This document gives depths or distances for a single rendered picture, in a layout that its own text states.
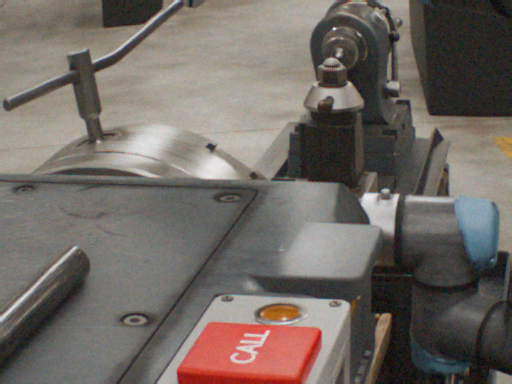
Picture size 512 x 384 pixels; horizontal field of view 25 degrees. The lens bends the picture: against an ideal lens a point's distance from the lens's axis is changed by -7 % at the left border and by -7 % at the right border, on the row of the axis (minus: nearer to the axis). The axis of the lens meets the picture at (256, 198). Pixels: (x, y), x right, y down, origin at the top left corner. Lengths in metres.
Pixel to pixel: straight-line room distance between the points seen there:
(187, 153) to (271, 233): 0.29
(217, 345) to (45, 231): 0.24
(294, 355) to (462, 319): 0.67
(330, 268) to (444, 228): 0.52
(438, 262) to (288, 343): 0.65
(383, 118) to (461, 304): 0.99
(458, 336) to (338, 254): 0.52
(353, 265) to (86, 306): 0.16
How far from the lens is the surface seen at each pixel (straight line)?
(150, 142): 1.06
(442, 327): 1.26
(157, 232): 0.79
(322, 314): 0.66
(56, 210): 0.85
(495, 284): 2.53
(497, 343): 1.22
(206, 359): 0.59
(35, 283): 0.67
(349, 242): 0.76
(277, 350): 0.59
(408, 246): 1.24
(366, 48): 2.17
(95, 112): 1.08
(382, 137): 2.14
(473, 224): 1.23
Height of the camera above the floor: 1.52
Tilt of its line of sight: 19 degrees down
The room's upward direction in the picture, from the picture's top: 3 degrees counter-clockwise
